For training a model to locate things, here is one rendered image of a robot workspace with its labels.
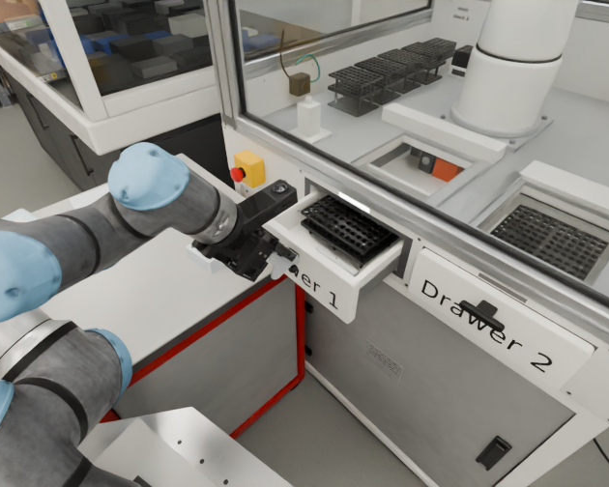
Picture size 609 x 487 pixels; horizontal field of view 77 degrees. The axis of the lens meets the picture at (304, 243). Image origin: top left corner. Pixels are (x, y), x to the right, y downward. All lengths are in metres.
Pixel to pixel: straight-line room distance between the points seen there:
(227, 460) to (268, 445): 0.81
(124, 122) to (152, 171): 0.92
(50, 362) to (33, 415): 0.09
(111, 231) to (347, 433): 1.20
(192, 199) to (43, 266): 0.16
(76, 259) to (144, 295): 0.49
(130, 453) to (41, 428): 0.21
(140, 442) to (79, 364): 0.19
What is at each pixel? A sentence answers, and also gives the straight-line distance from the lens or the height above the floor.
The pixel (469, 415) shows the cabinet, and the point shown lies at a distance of 1.02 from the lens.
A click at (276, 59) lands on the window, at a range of 0.86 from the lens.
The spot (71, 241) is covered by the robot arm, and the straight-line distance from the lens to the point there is 0.43.
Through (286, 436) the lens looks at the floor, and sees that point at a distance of 1.50.
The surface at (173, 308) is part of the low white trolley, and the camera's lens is 0.86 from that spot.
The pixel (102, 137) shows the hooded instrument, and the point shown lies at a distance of 1.34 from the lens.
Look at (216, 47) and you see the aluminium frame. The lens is 1.01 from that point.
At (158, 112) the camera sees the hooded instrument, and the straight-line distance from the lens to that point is 1.38.
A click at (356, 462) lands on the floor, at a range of 1.48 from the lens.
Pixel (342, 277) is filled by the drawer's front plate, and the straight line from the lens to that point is 0.65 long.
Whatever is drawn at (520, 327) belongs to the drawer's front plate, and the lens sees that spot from 0.71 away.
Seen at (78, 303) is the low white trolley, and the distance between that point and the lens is 0.95.
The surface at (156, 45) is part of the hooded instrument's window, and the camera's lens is 1.36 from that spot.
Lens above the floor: 1.41
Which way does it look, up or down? 43 degrees down
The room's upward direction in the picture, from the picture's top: straight up
